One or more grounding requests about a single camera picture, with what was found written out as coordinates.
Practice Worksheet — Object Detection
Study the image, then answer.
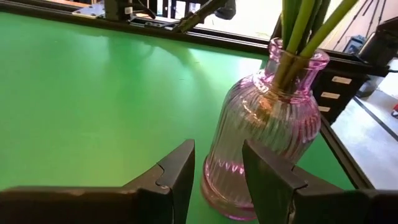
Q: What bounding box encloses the green table mat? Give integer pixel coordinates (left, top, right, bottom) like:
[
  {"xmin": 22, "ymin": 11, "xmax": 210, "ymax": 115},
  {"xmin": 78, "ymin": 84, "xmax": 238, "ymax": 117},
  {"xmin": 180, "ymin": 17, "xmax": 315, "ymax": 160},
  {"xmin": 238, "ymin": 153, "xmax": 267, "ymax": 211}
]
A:
[{"xmin": 0, "ymin": 12, "xmax": 355, "ymax": 224}]

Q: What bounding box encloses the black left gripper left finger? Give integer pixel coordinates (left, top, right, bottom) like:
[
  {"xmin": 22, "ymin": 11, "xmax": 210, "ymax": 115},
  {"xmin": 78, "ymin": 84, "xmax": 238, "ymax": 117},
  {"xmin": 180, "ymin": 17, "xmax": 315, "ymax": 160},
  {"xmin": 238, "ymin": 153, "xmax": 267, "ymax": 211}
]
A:
[{"xmin": 0, "ymin": 139, "xmax": 196, "ymax": 224}]

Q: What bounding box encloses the blue and black box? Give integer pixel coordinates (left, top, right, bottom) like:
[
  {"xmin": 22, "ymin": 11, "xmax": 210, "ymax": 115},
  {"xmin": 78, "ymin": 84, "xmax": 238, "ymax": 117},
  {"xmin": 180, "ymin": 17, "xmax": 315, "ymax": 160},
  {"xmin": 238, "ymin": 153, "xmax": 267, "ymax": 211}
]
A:
[{"xmin": 343, "ymin": 34, "xmax": 368, "ymax": 55}]

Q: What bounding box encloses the pink ribbed glass vase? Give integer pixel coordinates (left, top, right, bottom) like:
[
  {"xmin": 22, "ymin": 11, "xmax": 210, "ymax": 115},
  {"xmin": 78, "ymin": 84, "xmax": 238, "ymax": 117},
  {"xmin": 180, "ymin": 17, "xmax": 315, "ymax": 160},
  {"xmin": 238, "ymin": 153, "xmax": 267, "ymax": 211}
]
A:
[{"xmin": 200, "ymin": 37, "xmax": 331, "ymax": 222}]

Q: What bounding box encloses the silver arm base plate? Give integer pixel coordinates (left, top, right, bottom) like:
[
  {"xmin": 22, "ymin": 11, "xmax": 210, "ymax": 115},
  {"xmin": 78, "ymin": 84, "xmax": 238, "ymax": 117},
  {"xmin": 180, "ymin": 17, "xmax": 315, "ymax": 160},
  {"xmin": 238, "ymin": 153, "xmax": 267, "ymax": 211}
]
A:
[{"xmin": 72, "ymin": 2, "xmax": 106, "ymax": 19}]

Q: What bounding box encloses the black aluminium table frame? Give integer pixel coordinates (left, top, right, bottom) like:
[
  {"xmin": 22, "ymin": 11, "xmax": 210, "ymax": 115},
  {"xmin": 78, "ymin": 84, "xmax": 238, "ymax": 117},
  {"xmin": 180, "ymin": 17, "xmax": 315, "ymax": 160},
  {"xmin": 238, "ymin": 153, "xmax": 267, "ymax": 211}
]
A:
[{"xmin": 0, "ymin": 0, "xmax": 398, "ymax": 190}]

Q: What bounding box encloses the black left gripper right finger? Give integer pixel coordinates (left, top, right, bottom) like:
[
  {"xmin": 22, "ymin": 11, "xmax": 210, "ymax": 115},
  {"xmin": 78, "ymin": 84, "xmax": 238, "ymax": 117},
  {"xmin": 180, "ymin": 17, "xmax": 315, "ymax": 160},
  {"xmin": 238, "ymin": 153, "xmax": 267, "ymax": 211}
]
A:
[{"xmin": 242, "ymin": 139, "xmax": 398, "ymax": 224}]

